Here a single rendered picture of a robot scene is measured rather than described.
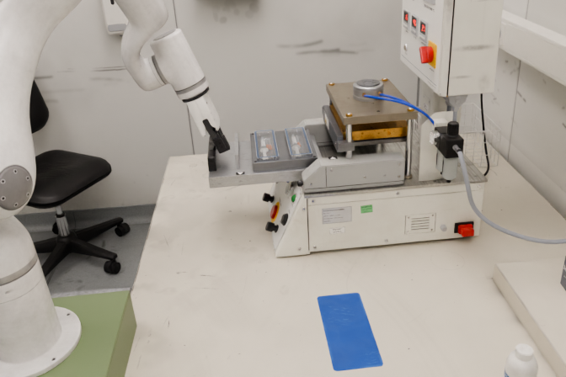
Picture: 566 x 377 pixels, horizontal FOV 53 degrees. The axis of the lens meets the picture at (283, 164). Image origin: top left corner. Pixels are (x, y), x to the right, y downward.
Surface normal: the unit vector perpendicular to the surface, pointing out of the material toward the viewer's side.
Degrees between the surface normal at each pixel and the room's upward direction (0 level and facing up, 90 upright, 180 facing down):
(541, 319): 0
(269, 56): 90
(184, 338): 0
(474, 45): 90
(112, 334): 2
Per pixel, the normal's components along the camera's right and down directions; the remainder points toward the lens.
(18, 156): 0.91, -0.29
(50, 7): 0.58, 0.69
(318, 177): 0.08, 0.43
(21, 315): 0.60, 0.32
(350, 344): -0.06, -0.90
